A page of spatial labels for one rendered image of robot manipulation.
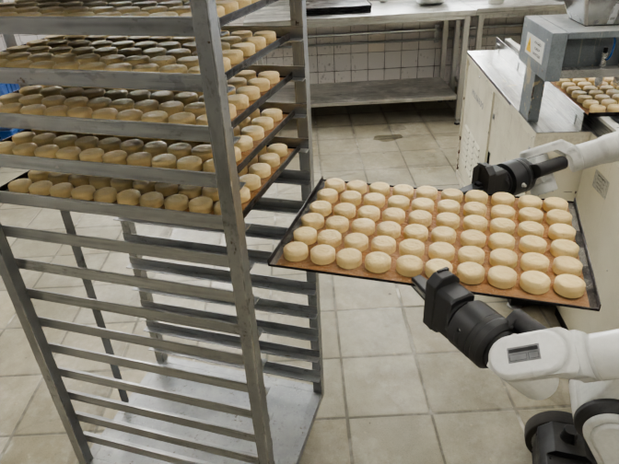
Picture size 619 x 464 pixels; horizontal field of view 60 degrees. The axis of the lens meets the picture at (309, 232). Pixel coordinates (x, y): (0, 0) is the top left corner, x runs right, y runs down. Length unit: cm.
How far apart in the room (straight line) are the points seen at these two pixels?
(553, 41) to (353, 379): 138
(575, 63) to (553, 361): 150
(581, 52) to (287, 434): 162
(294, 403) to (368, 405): 32
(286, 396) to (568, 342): 125
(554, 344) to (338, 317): 169
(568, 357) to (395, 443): 123
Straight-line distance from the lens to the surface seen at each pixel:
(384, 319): 243
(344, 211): 121
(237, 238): 102
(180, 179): 105
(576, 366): 83
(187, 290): 120
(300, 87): 135
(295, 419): 185
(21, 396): 245
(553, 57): 205
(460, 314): 91
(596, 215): 213
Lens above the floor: 156
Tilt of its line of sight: 31 degrees down
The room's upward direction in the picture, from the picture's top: 3 degrees counter-clockwise
